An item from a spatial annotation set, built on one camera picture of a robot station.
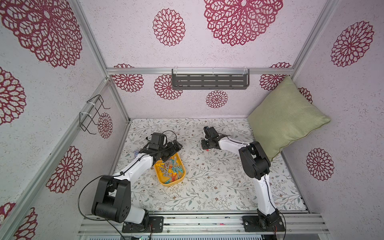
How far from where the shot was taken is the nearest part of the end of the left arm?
0.65 m

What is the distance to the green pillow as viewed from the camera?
77 cm

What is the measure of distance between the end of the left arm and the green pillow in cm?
58
